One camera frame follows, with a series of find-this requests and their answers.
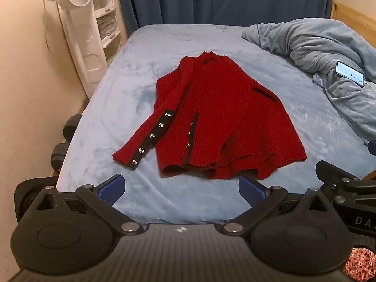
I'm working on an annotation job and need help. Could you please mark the floral patterned clothing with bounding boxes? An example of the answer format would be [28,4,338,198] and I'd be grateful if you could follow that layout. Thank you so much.
[343,247,376,282]

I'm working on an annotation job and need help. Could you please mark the smartphone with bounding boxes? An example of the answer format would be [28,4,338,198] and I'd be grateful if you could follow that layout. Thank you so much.
[335,61,365,88]

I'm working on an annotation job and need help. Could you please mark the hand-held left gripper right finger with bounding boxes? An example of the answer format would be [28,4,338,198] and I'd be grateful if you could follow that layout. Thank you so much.
[214,176,338,236]

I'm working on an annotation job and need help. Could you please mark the bed with light blue sheet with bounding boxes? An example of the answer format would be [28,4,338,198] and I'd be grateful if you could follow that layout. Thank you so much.
[56,23,376,224]

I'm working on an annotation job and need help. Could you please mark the white standing fan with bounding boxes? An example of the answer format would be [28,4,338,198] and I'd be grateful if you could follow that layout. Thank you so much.
[43,0,108,100]

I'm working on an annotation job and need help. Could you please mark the white plastic shelf unit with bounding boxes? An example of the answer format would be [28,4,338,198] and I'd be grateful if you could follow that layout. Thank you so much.
[93,0,123,67]

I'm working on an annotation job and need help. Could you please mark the grey-blue fleece blanket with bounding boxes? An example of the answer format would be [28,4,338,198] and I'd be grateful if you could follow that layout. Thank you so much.
[241,18,376,145]

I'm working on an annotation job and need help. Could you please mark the black dumbbell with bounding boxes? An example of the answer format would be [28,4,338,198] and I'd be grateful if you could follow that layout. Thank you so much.
[63,114,83,142]
[51,143,69,172]

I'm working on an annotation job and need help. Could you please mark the dark blue curtain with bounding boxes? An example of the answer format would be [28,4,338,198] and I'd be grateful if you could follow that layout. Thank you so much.
[116,0,334,37]

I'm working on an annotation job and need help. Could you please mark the red knit sweater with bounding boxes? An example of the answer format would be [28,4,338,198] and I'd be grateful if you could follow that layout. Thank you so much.
[112,51,308,180]

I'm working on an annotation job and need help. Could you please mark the wooden bed frame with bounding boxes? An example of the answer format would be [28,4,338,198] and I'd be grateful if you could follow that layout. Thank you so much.
[330,1,376,30]

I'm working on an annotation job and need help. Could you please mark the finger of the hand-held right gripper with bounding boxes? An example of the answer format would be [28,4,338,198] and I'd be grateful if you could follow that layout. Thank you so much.
[316,160,365,193]

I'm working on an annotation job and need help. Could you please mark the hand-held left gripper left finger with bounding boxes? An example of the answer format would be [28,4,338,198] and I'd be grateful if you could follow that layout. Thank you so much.
[29,174,144,236]

